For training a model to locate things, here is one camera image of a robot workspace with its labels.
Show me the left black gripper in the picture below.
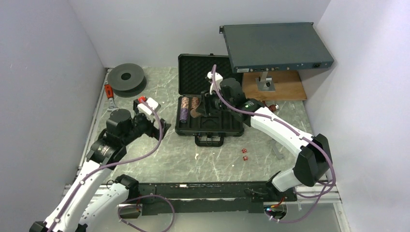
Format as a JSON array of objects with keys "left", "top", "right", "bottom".
[{"left": 121, "top": 100, "right": 171, "bottom": 145}]

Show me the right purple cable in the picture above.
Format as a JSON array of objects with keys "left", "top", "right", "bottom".
[{"left": 210, "top": 64, "right": 337, "bottom": 199}]

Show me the orange poker chip stack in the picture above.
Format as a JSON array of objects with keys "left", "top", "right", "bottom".
[{"left": 181, "top": 97, "right": 190, "bottom": 109}]

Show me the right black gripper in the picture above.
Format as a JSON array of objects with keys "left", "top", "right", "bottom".
[{"left": 196, "top": 86, "right": 234, "bottom": 117}]

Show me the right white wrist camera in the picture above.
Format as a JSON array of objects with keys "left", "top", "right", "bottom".
[{"left": 207, "top": 72, "right": 223, "bottom": 95}]

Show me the black poker case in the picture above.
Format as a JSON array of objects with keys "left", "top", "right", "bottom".
[{"left": 175, "top": 54, "right": 244, "bottom": 147}]

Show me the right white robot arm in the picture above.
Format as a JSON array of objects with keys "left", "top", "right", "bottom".
[{"left": 191, "top": 72, "right": 336, "bottom": 201}]

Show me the grey network switch box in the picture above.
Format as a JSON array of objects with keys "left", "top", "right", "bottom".
[{"left": 219, "top": 22, "right": 334, "bottom": 73}]

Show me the grey metal stand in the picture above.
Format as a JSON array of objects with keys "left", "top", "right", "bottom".
[{"left": 255, "top": 72, "right": 276, "bottom": 92}]

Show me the brown torch nozzle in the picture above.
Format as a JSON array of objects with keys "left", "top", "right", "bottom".
[{"left": 268, "top": 104, "right": 279, "bottom": 112}]

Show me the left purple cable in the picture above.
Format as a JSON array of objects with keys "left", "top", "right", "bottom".
[{"left": 46, "top": 99, "right": 164, "bottom": 232}]

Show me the red handled adjustable wrench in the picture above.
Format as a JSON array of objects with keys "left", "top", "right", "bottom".
[{"left": 104, "top": 81, "right": 118, "bottom": 111}]

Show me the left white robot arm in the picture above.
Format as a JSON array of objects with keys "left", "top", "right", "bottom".
[{"left": 29, "top": 97, "right": 169, "bottom": 232}]

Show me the purple poker chip stack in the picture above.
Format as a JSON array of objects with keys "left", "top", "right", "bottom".
[{"left": 179, "top": 107, "right": 189, "bottom": 123}]

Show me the black front rail base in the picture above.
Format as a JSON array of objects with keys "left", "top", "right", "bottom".
[{"left": 119, "top": 181, "right": 297, "bottom": 219}]

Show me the brown poker chip stack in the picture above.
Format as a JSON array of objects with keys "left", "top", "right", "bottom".
[
  {"left": 190, "top": 108, "right": 201, "bottom": 118},
  {"left": 191, "top": 97, "right": 200, "bottom": 109}
]

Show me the purple cable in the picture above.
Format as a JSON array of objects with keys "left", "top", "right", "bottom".
[
  {"left": 210, "top": 64, "right": 337, "bottom": 199},
  {"left": 46, "top": 99, "right": 164, "bottom": 232}
]

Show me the black filament spool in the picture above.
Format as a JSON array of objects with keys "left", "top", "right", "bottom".
[{"left": 107, "top": 63, "right": 147, "bottom": 98}]

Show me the wooden board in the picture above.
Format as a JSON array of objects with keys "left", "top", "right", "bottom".
[{"left": 242, "top": 71, "right": 307, "bottom": 101}]

